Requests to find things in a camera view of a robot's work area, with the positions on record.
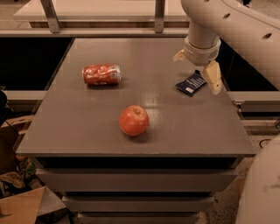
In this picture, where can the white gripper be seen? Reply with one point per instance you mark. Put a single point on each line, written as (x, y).
(202, 55)

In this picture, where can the dark blue rxbar wrapper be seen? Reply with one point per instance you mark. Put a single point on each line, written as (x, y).
(191, 84)

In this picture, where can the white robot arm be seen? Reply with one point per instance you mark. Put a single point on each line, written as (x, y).
(256, 37)

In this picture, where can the red coke can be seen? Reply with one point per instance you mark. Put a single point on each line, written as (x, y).
(103, 74)

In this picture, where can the red apple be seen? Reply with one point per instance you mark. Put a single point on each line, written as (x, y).
(134, 121)

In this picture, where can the grey drawer cabinet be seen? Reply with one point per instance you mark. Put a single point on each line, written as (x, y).
(164, 176)

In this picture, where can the brown cardboard box left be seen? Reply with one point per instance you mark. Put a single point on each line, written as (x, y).
(11, 133)

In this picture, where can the clutter pile of bags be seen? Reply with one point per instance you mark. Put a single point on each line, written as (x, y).
(21, 180)

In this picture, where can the cardboard box lower left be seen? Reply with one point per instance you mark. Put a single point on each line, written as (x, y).
(24, 208)

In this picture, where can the metal railing frame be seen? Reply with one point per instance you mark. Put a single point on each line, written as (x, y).
(92, 18)

